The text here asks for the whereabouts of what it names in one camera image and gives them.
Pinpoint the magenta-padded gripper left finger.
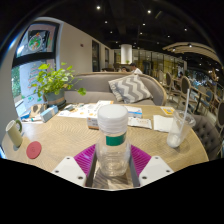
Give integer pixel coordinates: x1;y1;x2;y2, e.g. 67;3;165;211
51;143;98;188

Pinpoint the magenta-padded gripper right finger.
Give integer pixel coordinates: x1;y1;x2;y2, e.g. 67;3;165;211
128;144;175;188

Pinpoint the clear bottle with white cap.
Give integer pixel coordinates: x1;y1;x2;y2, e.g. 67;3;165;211
94;103;132;178

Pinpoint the flat round red coaster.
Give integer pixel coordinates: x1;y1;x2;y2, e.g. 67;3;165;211
25;140;43;160

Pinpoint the white paper napkin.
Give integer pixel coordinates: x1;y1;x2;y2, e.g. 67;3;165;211
152;114;174;134

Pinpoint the white printed paper slip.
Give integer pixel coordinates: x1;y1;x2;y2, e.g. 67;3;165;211
127;116;153;130

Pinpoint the white and orange small box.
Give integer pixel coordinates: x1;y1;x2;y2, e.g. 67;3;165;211
86;116;100;130

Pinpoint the blue white tissue pack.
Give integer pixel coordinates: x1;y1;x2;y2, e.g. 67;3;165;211
39;105;60;123

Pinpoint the yellow card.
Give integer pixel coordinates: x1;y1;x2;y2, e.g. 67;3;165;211
160;105;176;117

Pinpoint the white blue flat pack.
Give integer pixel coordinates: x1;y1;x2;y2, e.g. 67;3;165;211
124;105;144;119

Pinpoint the printed paper menu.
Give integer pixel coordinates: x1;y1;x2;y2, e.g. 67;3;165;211
57;100;115;120

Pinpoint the grey tufted chair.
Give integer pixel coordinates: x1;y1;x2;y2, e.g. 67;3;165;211
191;114;224;161

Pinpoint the grey white chevron pillow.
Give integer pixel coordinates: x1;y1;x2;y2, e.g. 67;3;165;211
107;73;154;104

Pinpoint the grey curved sofa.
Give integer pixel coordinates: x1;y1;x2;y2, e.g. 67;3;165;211
63;71;168;107

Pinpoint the group of dining chairs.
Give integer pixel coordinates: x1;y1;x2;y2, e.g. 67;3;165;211
163;69;224;134

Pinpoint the green potted plant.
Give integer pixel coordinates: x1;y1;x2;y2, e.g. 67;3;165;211
31;62;88;108

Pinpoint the person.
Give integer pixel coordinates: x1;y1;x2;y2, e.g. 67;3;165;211
129;62;144;76

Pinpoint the white round pillar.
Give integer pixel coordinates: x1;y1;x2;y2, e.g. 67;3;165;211
119;43;134;65

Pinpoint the group of ceiling lights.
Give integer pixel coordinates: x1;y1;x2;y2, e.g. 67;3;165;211
94;3;194;48

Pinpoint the white mug with green handle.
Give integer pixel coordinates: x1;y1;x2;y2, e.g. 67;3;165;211
5;118;24;148

